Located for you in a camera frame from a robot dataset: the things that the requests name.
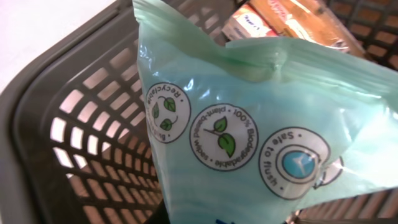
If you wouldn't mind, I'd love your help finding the spaghetti packet with red ends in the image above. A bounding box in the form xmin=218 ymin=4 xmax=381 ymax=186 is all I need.
xmin=249 ymin=0 xmax=367 ymax=59

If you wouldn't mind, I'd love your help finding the teal snack packet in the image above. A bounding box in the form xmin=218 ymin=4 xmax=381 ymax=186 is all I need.
xmin=133 ymin=0 xmax=397 ymax=224

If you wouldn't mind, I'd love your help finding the grey plastic lattice basket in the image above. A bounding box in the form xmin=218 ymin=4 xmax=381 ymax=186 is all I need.
xmin=1 ymin=2 xmax=397 ymax=223

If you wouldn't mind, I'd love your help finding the Kleenex tissue multipack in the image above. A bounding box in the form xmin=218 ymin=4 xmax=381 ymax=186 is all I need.
xmin=222 ymin=3 xmax=278 ymax=40

